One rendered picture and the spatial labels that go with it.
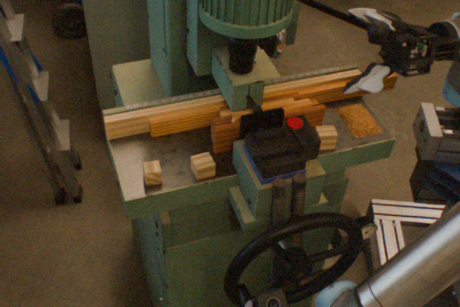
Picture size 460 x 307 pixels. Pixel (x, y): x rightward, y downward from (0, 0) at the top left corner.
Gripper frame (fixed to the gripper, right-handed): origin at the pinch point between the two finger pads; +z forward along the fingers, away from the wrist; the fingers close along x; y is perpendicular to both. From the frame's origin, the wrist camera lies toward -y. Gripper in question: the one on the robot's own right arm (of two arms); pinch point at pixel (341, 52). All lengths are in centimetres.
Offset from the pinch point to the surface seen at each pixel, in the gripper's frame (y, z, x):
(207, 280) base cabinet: -16, 23, 60
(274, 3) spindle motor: -5.7, 10.7, -8.6
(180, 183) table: -7.7, 29.5, 25.3
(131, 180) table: -11.0, 38.4, 24.5
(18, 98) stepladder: -96, 62, 38
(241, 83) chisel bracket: -14.2, 13.8, 9.3
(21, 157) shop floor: -139, 70, 83
